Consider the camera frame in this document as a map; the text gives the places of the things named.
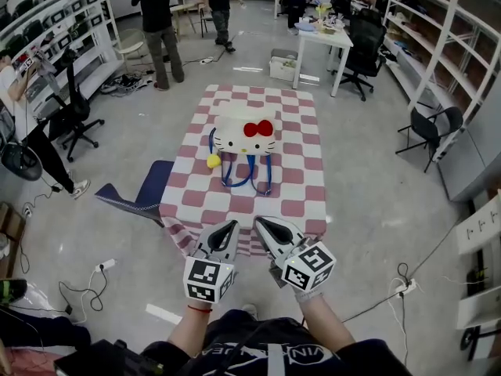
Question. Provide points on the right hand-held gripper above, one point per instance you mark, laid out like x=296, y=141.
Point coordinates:
x=309, y=266

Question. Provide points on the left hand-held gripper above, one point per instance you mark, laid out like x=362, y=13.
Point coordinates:
x=207, y=278

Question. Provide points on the white cat-face backpack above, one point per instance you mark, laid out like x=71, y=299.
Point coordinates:
x=244, y=137

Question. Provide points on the person's left forearm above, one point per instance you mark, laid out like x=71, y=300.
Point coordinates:
x=189, y=329

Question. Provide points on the person's right forearm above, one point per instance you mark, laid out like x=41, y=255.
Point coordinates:
x=329, y=323

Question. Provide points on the table with pink checkered cloth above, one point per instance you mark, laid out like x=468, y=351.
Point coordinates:
x=297, y=163

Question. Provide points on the person's grey shoe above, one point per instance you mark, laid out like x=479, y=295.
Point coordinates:
x=250, y=312

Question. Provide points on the yellow plush charm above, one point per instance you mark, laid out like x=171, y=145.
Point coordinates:
x=213, y=161

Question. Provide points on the dark blue chair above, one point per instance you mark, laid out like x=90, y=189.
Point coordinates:
x=154, y=186

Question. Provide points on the person's dark printed shirt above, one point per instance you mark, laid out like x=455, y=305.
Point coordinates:
x=274, y=351

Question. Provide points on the white power strip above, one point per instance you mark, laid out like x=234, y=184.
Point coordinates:
x=206, y=60
x=105, y=265
x=407, y=288

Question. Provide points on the white storage box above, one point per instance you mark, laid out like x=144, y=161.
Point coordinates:
x=281, y=69

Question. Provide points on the black device box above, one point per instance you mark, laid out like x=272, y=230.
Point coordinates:
x=102, y=360

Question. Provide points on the black folding chair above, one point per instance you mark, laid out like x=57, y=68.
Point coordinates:
x=428, y=125

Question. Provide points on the pile of shoes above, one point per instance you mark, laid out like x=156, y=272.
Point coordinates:
x=121, y=82

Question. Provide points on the black office chair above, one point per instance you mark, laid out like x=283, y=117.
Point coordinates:
x=366, y=41
x=76, y=108

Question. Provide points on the small white shelf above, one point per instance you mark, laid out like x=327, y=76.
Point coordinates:
x=481, y=265

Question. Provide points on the white table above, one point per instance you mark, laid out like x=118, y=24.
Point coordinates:
x=326, y=39

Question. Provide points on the grey cabinet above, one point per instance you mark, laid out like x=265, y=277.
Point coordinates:
x=473, y=151

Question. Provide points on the cardboard box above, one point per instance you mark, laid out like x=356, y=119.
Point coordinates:
x=9, y=229

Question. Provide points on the green black shoe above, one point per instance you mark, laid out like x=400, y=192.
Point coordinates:
x=11, y=290

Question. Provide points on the white round chair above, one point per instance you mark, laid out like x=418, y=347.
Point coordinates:
x=131, y=43

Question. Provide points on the clutter of small items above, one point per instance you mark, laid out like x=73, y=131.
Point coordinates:
x=323, y=20

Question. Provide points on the wooden table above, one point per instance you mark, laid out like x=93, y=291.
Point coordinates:
x=188, y=12

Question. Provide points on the white shelving unit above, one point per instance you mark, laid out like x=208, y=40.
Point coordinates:
x=438, y=41

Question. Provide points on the white shelving with black cases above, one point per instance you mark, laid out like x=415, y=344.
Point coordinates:
x=58, y=18

